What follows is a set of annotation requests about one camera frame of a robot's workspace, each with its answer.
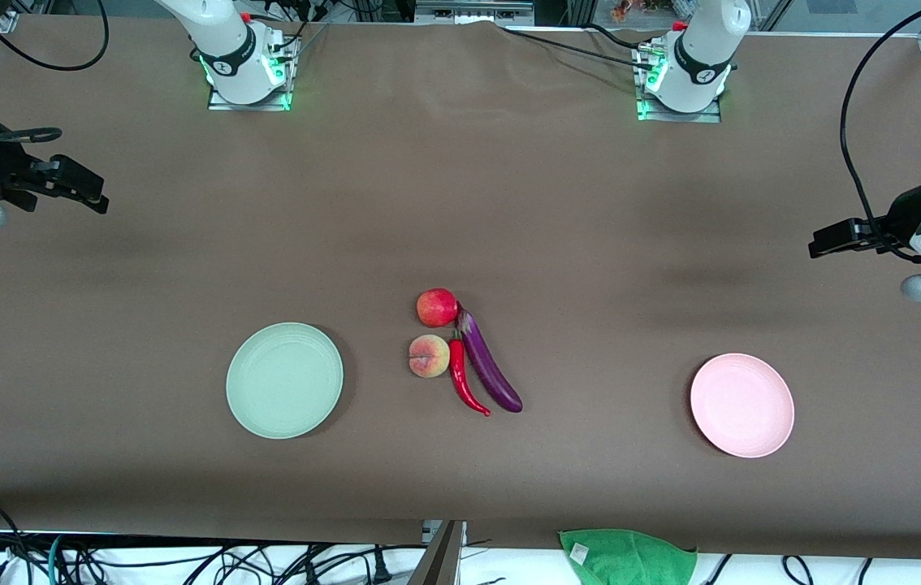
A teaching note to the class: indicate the red chili pepper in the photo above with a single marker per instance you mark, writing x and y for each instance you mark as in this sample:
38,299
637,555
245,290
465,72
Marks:
457,361

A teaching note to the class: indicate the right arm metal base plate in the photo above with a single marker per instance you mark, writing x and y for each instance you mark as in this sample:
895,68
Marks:
274,99

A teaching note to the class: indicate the brown table cover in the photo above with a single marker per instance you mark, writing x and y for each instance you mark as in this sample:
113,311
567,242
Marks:
460,203

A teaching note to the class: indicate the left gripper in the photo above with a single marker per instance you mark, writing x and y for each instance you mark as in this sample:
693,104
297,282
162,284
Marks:
897,218

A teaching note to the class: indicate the red pomegranate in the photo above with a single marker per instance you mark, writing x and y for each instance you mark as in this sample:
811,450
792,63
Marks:
436,309

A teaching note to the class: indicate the green cloth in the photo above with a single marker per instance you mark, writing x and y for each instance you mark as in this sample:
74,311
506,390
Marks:
631,561

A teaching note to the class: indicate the light green plate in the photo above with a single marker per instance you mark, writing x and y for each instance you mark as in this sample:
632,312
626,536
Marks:
284,382

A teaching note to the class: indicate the pink plate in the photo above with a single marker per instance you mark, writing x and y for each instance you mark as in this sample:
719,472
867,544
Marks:
742,406

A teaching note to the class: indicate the grey metal post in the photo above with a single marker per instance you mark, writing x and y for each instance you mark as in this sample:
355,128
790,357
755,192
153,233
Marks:
440,556

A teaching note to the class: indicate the pink yellow peach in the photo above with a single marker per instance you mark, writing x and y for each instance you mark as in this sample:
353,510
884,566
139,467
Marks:
428,357

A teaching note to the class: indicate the grey equipment box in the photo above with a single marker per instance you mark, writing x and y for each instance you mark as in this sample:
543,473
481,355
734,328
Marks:
473,12

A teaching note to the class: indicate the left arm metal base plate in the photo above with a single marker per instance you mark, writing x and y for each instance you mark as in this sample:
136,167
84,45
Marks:
708,116

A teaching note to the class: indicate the black power plug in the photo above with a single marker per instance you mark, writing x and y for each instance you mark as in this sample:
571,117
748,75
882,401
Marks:
382,573

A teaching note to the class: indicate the purple eggplant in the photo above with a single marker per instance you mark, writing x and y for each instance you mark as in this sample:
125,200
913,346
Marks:
485,361

